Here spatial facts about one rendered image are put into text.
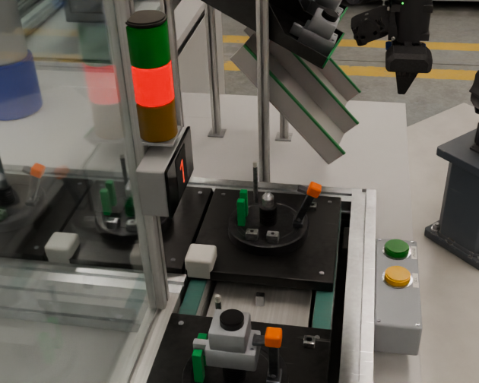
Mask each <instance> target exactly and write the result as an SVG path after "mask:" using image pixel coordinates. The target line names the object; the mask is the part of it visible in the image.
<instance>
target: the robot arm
mask: <svg viewBox="0 0 479 383"><path fill-rule="evenodd" d="M374 1H378V0H347V2H348V3H349V4H351V5H358V4H362V3H366V2H374ZM386 1H389V4H388V5H384V6H382V7H378V8H374V9H372V10H369V11H365V12H363V13H361V14H358V15H355V16H354V17H352V18H351V29H352V31H353V34H354V39H355V40H356V42H357V45H358V46H364V45H366V44H367V43H368V42H371V41H374V40H377V39H380V38H383V37H384V36H387V35H388V40H391V41H388V42H385V49H386V50H387V51H386V52H385V69H386V70H387V71H390V72H395V75H396V82H397V89H398V94H406V92H407V90H408V88H409V87H410V85H411V84H412V82H413V81H414V79H415V78H416V76H417V74H418V73H429V72H430V71H431V69H432V64H433V59H432V53H431V51H430V50H429V49H428V48H427V47H426V43H422V42H420V41H429V37H430V32H429V25H430V14H431V13H433V0H386ZM469 92H471V102H472V104H473V106H474V111H475V113H477V114H479V70H478V71H477V73H476V74H475V78H474V83H473V85H472V87H471V89H470V90H469ZM474 142H475V143H476V144H473V145H471V146H470V150H472V151H474V152H476V153H478V154H479V123H478V124H477V131H476V135H475V139H474Z"/></svg>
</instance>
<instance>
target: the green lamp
mask: <svg viewBox="0 0 479 383"><path fill-rule="evenodd" d="M126 33H127V39H128V50H129V55H130V62H131V65H132V66H134V67H136V68H141V69H152V68H159V67H162V66H165V65H166V64H168V63H169V62H170V60H171V57H170V41H169V33H168V25H167V20H166V21H165V22H164V23H163V24H161V25H159V26H156V27H150V28H134V27H130V26H127V27H126Z"/></svg>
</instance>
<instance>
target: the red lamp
mask: <svg viewBox="0 0 479 383"><path fill-rule="evenodd" d="M132 79H133V84H134V91H135V102H136V103H137V104H139V105H141V106H146V107H157V106H163V105H166V104H168V103H170V102H171V101H172V100H173V99H174V88H173V73H172V65H171V60H170V62H169V63H168V64H166V65H165V66H162V67H159V68H152V69H141V68H136V67H134V66H132Z"/></svg>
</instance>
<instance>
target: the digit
mask: <svg viewBox="0 0 479 383"><path fill-rule="evenodd" d="M176 174H177V182H178V189H179V198H180V197H181V195H182V192H183V190H184V188H185V186H186V183H187V182H188V174H187V165H186V149H185V143H184V145H183V146H182V149H181V151H180V152H179V155H178V157H177V158H176Z"/></svg>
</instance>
